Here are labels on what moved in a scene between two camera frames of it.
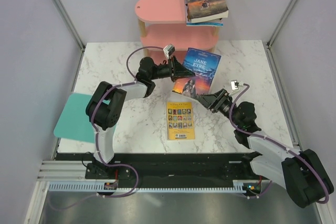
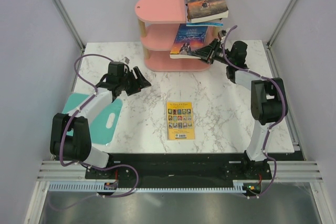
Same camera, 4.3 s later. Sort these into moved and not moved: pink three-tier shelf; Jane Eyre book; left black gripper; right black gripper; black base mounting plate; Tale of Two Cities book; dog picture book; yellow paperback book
Moved: Jane Eyre book; right black gripper; left black gripper
Not moved: yellow paperback book; black base mounting plate; pink three-tier shelf; dog picture book; Tale of Two Cities book
